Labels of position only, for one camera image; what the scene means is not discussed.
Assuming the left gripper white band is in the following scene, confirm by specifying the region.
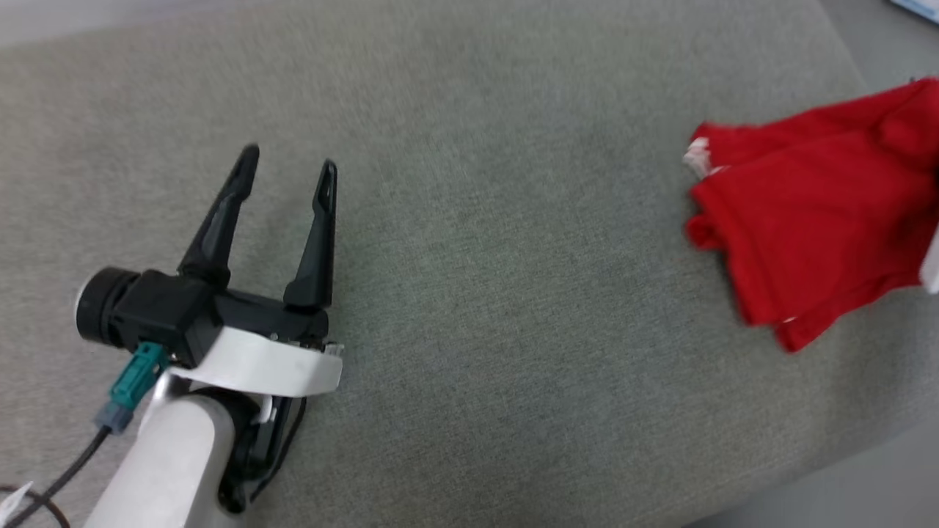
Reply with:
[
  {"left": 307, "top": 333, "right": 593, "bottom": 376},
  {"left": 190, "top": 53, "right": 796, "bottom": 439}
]
[{"left": 163, "top": 144, "right": 344, "bottom": 398}]

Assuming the red and white jersey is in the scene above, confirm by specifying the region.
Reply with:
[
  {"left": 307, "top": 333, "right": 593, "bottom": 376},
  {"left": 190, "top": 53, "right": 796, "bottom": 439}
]
[{"left": 682, "top": 77, "right": 939, "bottom": 354}]

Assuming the blue and white object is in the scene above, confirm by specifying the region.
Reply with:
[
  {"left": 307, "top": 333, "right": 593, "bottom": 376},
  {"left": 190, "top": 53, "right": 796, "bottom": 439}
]
[{"left": 891, "top": 0, "right": 939, "bottom": 25}]

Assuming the teal cable connector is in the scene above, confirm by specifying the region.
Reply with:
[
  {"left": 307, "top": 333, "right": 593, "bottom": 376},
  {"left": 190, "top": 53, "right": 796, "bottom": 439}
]
[{"left": 95, "top": 341, "right": 171, "bottom": 433}]

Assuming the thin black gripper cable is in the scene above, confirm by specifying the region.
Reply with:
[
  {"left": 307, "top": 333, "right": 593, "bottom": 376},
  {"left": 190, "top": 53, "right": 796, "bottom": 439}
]
[{"left": 219, "top": 396, "right": 309, "bottom": 514}]

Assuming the black camera cable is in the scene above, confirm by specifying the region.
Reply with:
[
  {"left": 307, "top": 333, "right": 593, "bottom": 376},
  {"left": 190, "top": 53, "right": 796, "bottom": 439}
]
[{"left": 0, "top": 428, "right": 111, "bottom": 528}]

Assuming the white cable tag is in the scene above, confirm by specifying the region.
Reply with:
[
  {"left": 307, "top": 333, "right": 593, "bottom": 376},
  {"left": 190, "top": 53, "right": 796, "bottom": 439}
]
[{"left": 0, "top": 482, "right": 34, "bottom": 523}]

